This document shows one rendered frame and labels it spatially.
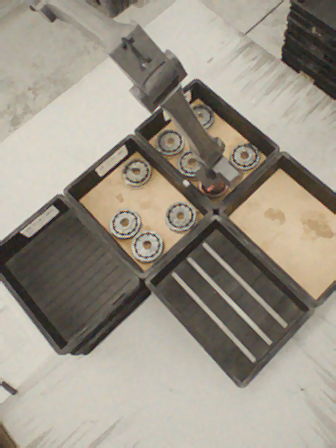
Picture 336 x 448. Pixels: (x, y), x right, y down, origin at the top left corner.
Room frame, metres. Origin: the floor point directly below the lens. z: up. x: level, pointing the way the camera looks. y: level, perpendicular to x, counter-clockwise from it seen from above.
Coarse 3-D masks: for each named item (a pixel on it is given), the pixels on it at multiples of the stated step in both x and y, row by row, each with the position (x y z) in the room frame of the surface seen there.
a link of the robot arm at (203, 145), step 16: (176, 64) 0.53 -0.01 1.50; (176, 80) 0.53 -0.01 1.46; (144, 96) 0.49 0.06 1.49; (160, 96) 0.51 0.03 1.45; (176, 96) 0.51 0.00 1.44; (176, 112) 0.50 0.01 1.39; (192, 112) 0.51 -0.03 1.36; (192, 128) 0.50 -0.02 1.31; (192, 144) 0.51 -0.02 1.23; (208, 144) 0.51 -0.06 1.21; (208, 160) 0.50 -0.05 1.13
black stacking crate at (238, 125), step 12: (192, 96) 0.89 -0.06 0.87; (204, 96) 0.87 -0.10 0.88; (216, 108) 0.82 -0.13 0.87; (156, 120) 0.80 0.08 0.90; (168, 120) 0.82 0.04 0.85; (228, 120) 0.77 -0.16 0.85; (240, 120) 0.73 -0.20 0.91; (144, 132) 0.77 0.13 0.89; (156, 132) 0.79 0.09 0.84; (240, 132) 0.72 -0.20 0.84; (252, 132) 0.68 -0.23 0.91; (252, 144) 0.67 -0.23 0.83; (264, 144) 0.63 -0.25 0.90
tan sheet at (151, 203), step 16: (128, 160) 0.71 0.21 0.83; (112, 176) 0.66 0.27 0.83; (160, 176) 0.62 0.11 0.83; (96, 192) 0.61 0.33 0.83; (112, 192) 0.60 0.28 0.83; (128, 192) 0.59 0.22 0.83; (144, 192) 0.58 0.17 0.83; (160, 192) 0.56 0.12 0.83; (176, 192) 0.55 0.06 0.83; (96, 208) 0.55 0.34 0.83; (112, 208) 0.54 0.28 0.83; (128, 208) 0.53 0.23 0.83; (144, 208) 0.52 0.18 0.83; (160, 208) 0.51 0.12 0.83; (128, 224) 0.47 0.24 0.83; (144, 224) 0.46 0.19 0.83; (160, 224) 0.45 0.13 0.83; (176, 240) 0.39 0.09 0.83
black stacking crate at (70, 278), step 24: (72, 216) 0.54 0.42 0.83; (24, 240) 0.48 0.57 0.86; (48, 240) 0.48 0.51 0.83; (72, 240) 0.46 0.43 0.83; (96, 240) 0.44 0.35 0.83; (0, 264) 0.41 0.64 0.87; (24, 264) 0.41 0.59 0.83; (48, 264) 0.40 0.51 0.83; (72, 264) 0.38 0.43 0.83; (96, 264) 0.36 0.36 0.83; (24, 288) 0.33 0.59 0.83; (48, 288) 0.32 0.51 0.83; (72, 288) 0.30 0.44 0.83; (96, 288) 0.29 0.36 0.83; (120, 288) 0.27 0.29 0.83; (144, 288) 0.26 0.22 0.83; (48, 312) 0.25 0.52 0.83; (72, 312) 0.23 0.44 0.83; (96, 312) 0.21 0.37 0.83; (120, 312) 0.20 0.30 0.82; (72, 336) 0.16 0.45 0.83
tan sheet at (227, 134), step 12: (216, 120) 0.79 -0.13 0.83; (180, 132) 0.78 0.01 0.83; (216, 132) 0.75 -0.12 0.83; (228, 132) 0.74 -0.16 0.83; (168, 144) 0.74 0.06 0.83; (228, 144) 0.69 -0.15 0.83; (228, 156) 0.65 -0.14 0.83; (264, 156) 0.62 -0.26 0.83; (228, 192) 0.51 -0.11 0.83; (216, 204) 0.48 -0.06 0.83
